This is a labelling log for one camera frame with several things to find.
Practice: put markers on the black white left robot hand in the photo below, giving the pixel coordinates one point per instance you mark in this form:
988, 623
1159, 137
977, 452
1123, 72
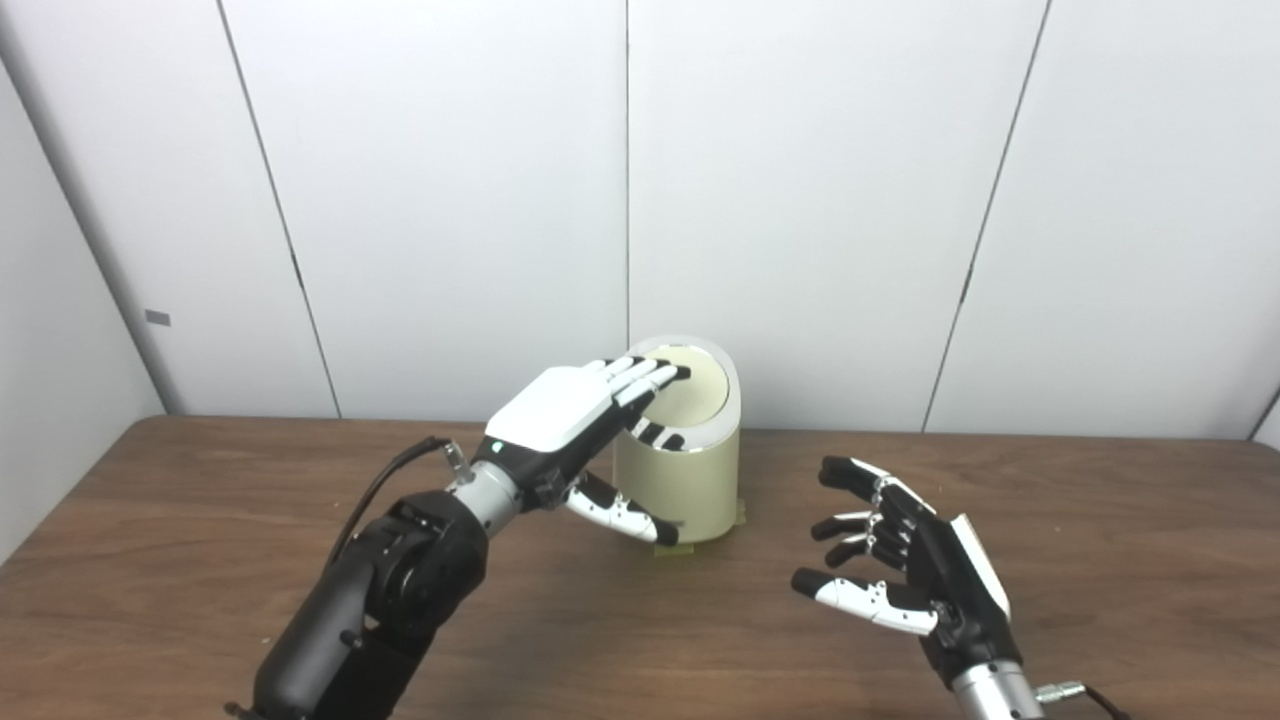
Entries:
555, 415

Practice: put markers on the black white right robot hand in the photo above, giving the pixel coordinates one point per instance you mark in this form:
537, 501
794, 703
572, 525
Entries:
960, 600

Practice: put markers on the cream round bin lid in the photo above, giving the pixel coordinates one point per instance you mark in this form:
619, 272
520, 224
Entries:
695, 395

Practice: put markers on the cream-colored bin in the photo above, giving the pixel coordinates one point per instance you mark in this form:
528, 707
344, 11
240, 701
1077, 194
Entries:
690, 490

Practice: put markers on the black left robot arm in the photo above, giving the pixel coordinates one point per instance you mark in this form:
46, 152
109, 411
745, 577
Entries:
400, 580

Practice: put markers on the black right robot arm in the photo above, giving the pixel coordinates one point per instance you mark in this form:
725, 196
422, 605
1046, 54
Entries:
995, 698

